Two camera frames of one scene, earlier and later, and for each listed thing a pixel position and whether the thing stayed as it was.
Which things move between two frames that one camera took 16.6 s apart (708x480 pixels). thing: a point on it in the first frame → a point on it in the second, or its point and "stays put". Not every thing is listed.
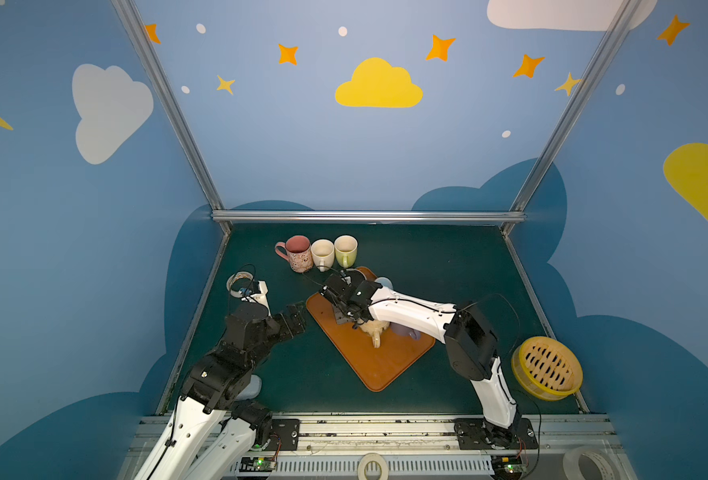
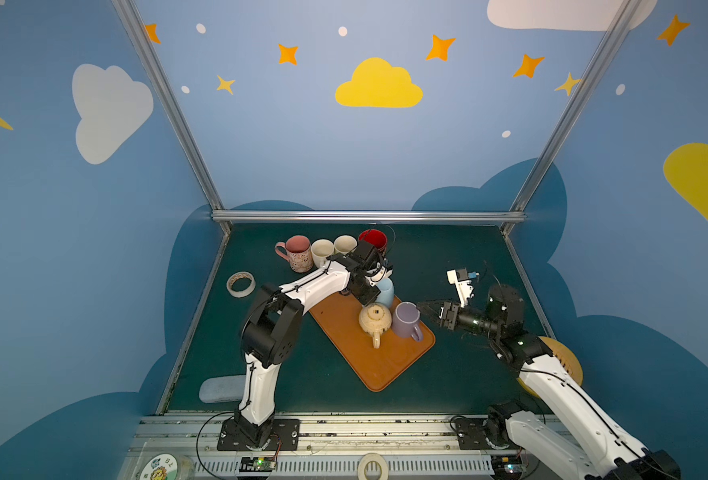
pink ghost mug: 298,253 stays put
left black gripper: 291,320 → 378,271
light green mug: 345,250 stays put
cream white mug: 322,251 stays put
